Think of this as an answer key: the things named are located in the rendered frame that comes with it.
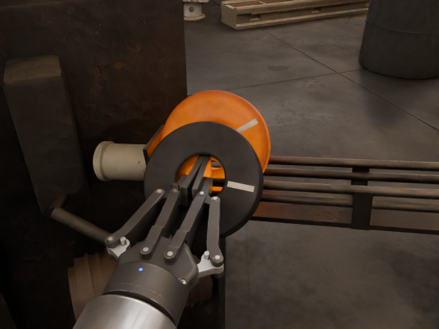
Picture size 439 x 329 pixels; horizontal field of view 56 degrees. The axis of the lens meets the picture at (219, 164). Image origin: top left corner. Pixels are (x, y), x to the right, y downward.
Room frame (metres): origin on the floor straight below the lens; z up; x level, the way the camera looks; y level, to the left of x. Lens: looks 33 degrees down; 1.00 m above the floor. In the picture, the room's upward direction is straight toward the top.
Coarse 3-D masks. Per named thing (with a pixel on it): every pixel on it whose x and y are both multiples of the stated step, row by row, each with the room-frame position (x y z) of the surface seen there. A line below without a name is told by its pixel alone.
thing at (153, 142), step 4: (160, 128) 0.53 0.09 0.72; (156, 132) 0.52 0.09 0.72; (160, 132) 0.52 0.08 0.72; (152, 136) 0.50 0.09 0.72; (156, 136) 0.50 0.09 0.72; (160, 136) 0.51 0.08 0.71; (152, 140) 0.49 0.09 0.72; (156, 140) 0.50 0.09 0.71; (160, 140) 0.51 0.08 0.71; (148, 144) 0.48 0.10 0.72; (152, 144) 0.49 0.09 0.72; (156, 144) 0.50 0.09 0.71; (144, 148) 0.47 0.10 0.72; (148, 148) 0.47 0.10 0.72; (152, 148) 0.48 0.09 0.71; (144, 152) 0.47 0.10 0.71; (148, 152) 0.47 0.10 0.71; (144, 156) 0.47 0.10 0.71; (148, 156) 0.47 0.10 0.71
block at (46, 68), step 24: (24, 72) 0.54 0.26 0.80; (48, 72) 0.54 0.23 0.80; (24, 96) 0.51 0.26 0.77; (48, 96) 0.53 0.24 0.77; (24, 120) 0.51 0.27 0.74; (48, 120) 0.52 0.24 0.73; (72, 120) 0.54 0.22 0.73; (24, 144) 0.51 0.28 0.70; (48, 144) 0.52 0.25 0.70; (72, 144) 0.53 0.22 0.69; (48, 168) 0.52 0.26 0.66; (72, 168) 0.53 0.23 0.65; (48, 192) 0.51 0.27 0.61; (72, 192) 0.53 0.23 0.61; (48, 216) 0.51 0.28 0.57
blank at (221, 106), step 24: (192, 96) 0.53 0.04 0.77; (216, 96) 0.52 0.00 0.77; (168, 120) 0.52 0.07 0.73; (192, 120) 0.51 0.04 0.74; (216, 120) 0.51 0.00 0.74; (240, 120) 0.50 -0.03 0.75; (264, 120) 0.51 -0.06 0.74; (264, 144) 0.47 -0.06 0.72; (216, 168) 0.48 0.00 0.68; (264, 168) 0.47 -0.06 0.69
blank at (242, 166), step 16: (192, 128) 0.48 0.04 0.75; (208, 128) 0.47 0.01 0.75; (224, 128) 0.47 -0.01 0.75; (160, 144) 0.47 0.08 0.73; (176, 144) 0.46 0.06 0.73; (192, 144) 0.46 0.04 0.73; (208, 144) 0.46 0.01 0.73; (224, 144) 0.45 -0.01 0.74; (240, 144) 0.45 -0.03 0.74; (160, 160) 0.45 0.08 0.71; (176, 160) 0.45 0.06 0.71; (192, 160) 0.46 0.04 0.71; (224, 160) 0.44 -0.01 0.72; (240, 160) 0.43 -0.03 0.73; (256, 160) 0.43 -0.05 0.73; (144, 176) 0.44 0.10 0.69; (160, 176) 0.44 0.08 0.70; (176, 176) 0.44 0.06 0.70; (240, 176) 0.42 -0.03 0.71; (256, 176) 0.41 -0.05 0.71; (144, 192) 0.43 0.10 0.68; (224, 192) 0.41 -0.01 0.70; (240, 192) 0.40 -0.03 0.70; (256, 192) 0.40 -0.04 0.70; (224, 208) 0.39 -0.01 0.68; (240, 208) 0.39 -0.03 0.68; (256, 208) 0.40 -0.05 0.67; (176, 224) 0.39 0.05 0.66; (224, 224) 0.38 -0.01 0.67; (240, 224) 0.38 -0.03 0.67
